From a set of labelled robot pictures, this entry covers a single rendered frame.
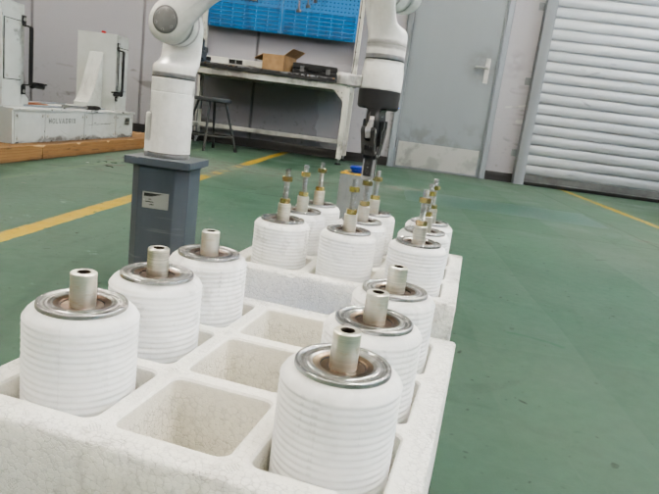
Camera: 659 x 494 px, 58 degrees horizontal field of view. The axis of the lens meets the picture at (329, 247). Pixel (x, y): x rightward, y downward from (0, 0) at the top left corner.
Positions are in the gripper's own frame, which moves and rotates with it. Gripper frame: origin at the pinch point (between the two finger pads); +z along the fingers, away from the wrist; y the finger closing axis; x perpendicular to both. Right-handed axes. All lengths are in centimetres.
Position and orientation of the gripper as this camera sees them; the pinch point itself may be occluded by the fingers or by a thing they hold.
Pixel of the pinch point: (369, 169)
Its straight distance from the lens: 110.8
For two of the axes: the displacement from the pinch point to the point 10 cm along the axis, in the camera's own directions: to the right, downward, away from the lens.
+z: -1.3, 9.7, 2.2
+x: -9.6, -1.8, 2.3
